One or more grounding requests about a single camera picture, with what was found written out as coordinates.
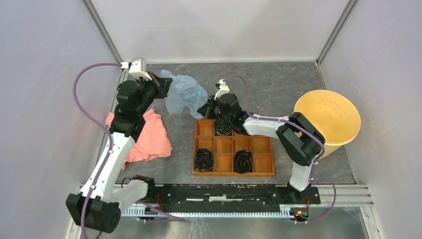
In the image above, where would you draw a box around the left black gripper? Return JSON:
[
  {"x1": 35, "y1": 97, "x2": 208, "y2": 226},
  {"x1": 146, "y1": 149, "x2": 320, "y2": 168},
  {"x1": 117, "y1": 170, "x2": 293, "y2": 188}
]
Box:
[{"x1": 135, "y1": 71, "x2": 172, "y2": 115}]

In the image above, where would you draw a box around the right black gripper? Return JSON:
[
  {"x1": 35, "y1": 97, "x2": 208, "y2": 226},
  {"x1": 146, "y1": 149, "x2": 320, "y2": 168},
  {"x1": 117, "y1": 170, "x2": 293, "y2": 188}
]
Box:
[{"x1": 198, "y1": 95, "x2": 232, "y2": 122}]

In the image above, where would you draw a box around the translucent blue plastic trash bag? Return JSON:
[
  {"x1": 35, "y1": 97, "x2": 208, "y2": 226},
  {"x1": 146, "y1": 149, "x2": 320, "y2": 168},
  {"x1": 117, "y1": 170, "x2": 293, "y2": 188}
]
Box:
[{"x1": 160, "y1": 70, "x2": 209, "y2": 120}]

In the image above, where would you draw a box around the orange wooden divided tray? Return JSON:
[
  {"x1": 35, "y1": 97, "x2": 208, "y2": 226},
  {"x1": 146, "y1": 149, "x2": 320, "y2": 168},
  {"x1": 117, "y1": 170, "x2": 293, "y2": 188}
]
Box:
[{"x1": 192, "y1": 119, "x2": 275, "y2": 177}]

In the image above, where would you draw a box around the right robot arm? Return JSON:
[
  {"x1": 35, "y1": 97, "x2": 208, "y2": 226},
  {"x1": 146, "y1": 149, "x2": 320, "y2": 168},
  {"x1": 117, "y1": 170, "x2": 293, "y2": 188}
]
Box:
[{"x1": 197, "y1": 93, "x2": 325, "y2": 203}]

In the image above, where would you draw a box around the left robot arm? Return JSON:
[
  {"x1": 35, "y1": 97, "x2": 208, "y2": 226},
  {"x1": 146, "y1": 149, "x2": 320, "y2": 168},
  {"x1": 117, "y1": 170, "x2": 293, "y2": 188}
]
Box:
[{"x1": 66, "y1": 73, "x2": 173, "y2": 238}]

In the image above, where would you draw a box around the yellow plastic trash bin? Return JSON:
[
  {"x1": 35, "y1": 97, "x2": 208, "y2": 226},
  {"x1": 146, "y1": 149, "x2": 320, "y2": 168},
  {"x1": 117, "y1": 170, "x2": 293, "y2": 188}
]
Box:
[{"x1": 294, "y1": 90, "x2": 361, "y2": 159}]

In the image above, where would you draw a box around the black rolled tie left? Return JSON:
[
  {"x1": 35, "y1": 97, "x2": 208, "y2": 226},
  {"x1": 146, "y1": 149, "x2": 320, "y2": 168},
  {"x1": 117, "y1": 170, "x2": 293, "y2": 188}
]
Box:
[{"x1": 194, "y1": 147, "x2": 214, "y2": 172}]

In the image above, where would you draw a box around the pink cloth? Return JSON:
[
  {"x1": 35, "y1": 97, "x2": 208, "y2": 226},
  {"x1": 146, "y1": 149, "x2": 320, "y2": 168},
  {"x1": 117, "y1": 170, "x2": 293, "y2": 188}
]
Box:
[{"x1": 122, "y1": 109, "x2": 173, "y2": 170}]

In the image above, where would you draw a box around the black orange rolled tie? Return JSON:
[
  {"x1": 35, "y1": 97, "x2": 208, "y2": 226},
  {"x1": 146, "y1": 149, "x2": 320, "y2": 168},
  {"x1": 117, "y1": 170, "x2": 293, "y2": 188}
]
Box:
[{"x1": 233, "y1": 149, "x2": 253, "y2": 174}]

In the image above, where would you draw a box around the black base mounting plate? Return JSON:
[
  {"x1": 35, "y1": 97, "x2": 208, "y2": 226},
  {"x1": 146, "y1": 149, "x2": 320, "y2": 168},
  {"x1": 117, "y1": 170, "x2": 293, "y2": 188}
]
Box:
[{"x1": 142, "y1": 184, "x2": 321, "y2": 213}]

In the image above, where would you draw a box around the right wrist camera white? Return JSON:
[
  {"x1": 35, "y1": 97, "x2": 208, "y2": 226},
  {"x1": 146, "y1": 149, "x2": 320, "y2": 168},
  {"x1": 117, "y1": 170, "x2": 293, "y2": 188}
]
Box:
[{"x1": 214, "y1": 79, "x2": 230, "y2": 100}]

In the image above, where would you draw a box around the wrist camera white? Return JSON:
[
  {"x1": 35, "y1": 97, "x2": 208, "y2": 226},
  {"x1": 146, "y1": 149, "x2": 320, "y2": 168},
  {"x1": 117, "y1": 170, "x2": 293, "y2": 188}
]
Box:
[
  {"x1": 120, "y1": 58, "x2": 152, "y2": 81},
  {"x1": 214, "y1": 79, "x2": 230, "y2": 100}
]

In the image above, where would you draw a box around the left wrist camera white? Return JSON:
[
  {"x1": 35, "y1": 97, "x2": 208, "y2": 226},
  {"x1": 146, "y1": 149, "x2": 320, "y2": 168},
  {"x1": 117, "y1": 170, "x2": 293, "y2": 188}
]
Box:
[{"x1": 120, "y1": 58, "x2": 152, "y2": 81}]

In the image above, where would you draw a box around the white slotted cable duct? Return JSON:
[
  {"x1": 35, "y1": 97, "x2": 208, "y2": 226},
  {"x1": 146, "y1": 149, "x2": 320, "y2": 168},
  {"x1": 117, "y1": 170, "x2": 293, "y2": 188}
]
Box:
[{"x1": 121, "y1": 204, "x2": 309, "y2": 219}]

